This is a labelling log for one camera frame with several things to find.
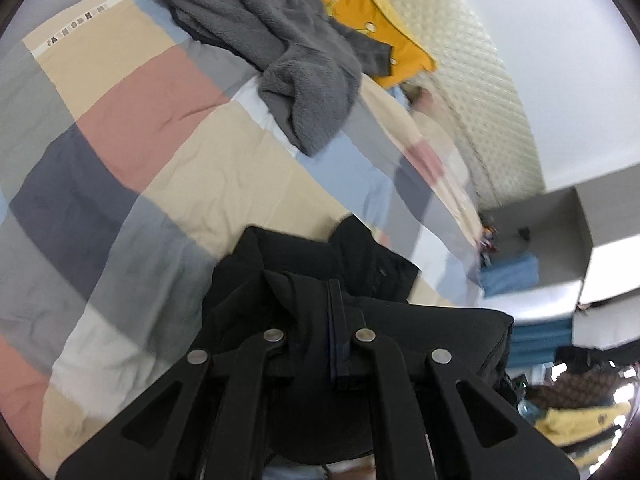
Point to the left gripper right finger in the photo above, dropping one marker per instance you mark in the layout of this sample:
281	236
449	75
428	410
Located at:
423	390

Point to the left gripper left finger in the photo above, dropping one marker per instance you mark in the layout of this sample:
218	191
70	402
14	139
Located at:
259	379

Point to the black puffer jacket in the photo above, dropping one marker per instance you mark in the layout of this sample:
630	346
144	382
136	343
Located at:
350	256

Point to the blue curtain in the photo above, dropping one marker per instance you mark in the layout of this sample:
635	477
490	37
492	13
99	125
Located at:
533	344

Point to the yellow black garment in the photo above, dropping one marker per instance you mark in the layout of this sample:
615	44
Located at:
586	435

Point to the blue towel on chair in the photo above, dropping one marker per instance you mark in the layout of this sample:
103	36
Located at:
510	275

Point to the bottles on side table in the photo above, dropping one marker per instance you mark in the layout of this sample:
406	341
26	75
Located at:
488	247

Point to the patchwork checkered duvet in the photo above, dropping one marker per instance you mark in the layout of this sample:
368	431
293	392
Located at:
132	158

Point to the pink patterned pillow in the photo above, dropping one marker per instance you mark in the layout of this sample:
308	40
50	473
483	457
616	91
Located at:
430	110

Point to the cream quilted headboard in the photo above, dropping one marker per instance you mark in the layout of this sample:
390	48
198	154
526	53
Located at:
478	102

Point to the grey fleece garment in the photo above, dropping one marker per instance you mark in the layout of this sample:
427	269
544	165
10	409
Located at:
311	64

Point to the yellow pillow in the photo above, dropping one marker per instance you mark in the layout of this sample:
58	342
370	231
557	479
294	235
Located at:
379	20

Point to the grey wall cabinet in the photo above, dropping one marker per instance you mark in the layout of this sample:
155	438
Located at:
585	239

